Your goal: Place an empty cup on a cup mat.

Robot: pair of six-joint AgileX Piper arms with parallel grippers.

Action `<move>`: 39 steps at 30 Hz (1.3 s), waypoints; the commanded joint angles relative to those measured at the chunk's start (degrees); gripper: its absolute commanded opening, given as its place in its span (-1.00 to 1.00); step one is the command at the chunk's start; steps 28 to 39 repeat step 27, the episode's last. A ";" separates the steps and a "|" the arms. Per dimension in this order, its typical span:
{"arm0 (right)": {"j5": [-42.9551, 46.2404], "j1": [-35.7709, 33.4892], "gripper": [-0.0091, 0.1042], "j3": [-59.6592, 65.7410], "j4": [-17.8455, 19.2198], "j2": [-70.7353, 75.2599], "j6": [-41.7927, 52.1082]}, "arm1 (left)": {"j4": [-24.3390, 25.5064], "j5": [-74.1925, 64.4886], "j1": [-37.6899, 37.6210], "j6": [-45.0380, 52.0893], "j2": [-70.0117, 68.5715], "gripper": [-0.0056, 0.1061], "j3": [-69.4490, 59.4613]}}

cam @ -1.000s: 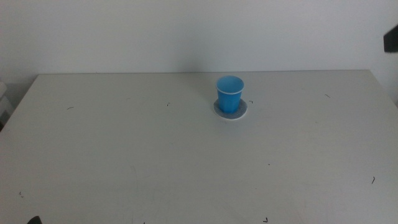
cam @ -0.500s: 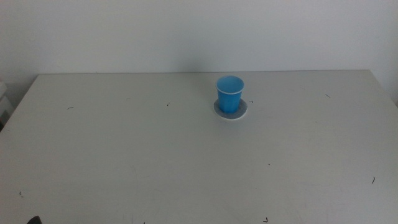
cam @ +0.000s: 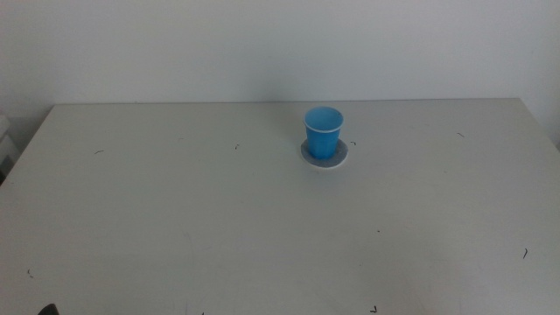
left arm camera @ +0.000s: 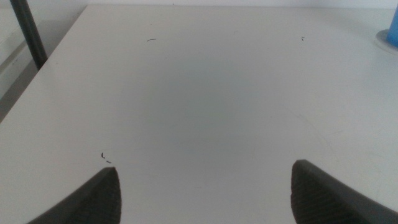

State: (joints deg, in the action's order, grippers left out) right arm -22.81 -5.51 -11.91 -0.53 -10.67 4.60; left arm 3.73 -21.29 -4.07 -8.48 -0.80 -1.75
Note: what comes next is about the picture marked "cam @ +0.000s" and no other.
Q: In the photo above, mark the blue plastic cup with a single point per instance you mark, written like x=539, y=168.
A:
x=323, y=131

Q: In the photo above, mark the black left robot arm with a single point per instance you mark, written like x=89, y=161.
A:
x=48, y=310

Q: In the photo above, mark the round grey cup mat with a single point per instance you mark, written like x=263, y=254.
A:
x=341, y=156

